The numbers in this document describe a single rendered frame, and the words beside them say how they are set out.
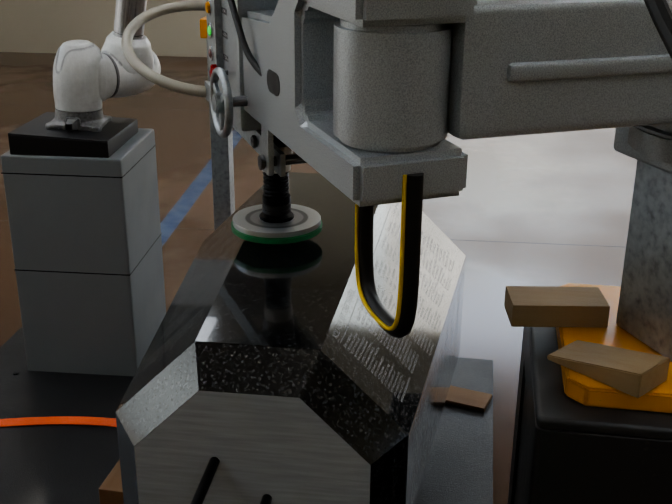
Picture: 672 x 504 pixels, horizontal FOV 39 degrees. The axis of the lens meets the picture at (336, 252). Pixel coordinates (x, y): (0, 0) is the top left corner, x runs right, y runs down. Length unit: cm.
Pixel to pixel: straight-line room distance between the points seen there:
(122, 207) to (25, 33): 671
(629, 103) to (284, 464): 90
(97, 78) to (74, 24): 634
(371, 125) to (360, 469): 67
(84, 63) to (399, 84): 188
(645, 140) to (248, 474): 96
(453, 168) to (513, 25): 24
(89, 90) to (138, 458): 163
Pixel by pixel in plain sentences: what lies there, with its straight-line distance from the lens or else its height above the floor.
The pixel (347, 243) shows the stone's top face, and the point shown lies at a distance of 229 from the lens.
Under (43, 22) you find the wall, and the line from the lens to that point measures 970.
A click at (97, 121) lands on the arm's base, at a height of 88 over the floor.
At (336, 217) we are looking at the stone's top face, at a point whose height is 82.
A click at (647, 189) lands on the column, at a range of 193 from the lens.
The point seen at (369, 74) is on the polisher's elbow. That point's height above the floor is 137.
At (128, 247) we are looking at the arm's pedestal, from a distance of 321.
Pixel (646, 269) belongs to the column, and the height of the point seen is 93.
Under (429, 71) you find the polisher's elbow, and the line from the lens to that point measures 149.
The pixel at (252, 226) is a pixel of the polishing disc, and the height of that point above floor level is 88.
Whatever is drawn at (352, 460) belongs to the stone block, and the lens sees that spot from 181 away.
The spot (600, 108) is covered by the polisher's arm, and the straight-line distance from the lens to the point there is 166.
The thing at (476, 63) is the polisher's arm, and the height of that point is 138.
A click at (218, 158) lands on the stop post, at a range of 423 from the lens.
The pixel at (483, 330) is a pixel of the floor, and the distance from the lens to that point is 375.
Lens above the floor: 166
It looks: 22 degrees down
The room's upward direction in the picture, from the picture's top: straight up
